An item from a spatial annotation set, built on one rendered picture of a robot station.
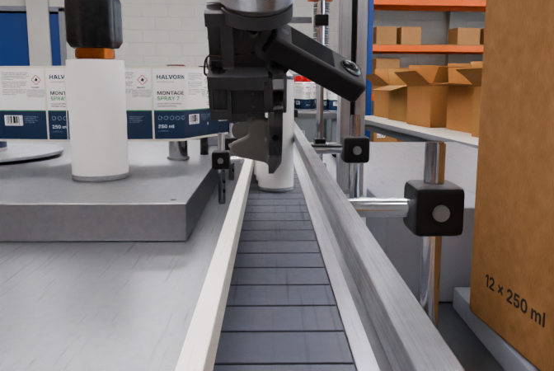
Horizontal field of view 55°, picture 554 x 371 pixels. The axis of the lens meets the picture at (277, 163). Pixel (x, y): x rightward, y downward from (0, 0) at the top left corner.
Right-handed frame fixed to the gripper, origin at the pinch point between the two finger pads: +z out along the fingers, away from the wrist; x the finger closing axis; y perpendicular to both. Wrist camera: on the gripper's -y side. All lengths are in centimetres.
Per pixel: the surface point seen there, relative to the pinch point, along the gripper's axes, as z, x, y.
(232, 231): -10.0, 21.3, 3.8
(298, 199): 6.8, -0.9, -2.8
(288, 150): 4.6, -8.7, -1.8
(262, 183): 8.7, -6.4, 1.9
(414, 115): 143, -229, -89
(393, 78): 152, -291, -89
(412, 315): -27.1, 41.5, -3.3
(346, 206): -20.1, 29.3, -3.4
